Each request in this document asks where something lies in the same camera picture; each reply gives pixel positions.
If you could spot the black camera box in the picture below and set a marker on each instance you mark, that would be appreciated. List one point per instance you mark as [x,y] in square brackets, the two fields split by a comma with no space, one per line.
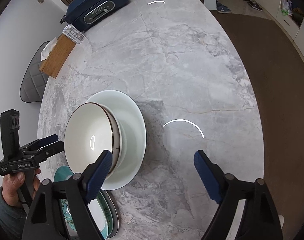
[9,128]

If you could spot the navy electric cooking pot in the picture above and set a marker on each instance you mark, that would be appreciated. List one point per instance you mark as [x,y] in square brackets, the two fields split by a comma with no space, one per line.
[83,14]

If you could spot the person's left hand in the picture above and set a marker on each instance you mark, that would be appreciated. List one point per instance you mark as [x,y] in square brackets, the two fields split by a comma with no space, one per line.
[11,184]

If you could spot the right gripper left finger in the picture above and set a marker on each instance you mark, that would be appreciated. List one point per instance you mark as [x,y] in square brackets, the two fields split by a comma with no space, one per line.
[46,220]

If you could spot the white storage cabinet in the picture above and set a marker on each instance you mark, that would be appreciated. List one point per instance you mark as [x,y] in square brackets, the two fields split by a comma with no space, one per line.
[289,15]

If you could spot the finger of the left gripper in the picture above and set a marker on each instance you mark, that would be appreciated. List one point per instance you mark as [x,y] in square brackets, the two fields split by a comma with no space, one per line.
[50,150]
[39,143]

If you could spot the teal patterned plate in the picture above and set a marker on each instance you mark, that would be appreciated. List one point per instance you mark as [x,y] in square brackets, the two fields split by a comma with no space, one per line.
[82,206]

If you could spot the dark sneaker left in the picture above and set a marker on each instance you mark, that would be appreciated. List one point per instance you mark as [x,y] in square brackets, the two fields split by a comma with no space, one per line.
[222,8]

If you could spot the person's left forearm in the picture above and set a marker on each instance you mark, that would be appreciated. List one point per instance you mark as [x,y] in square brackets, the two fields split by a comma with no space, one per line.
[12,219]

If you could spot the dark bottom plate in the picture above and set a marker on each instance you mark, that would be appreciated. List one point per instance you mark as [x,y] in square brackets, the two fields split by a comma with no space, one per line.
[111,214]

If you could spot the wooden tissue box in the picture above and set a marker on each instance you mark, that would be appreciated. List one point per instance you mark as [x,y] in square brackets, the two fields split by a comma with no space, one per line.
[57,57]

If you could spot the brown-rimmed white bowl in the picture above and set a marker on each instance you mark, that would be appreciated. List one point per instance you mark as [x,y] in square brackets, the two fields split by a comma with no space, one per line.
[88,133]

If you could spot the dark sneaker right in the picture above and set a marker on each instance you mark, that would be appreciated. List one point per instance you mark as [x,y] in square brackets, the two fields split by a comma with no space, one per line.
[255,5]

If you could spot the dark sneaker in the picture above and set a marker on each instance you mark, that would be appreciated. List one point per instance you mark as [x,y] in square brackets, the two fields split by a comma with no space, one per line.
[222,8]
[255,5]

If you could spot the pale green deep plate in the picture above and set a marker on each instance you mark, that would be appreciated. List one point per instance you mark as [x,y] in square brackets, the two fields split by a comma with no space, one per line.
[134,136]

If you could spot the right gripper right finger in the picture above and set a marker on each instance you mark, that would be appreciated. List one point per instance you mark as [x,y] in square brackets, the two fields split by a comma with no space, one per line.
[259,219]

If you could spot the grey quilted chair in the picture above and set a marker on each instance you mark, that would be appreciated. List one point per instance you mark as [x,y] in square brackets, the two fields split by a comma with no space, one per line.
[34,81]

